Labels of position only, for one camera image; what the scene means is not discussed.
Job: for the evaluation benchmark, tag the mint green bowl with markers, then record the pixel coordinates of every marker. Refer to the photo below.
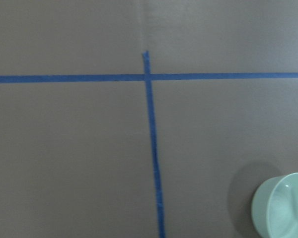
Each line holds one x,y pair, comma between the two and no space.
274,208

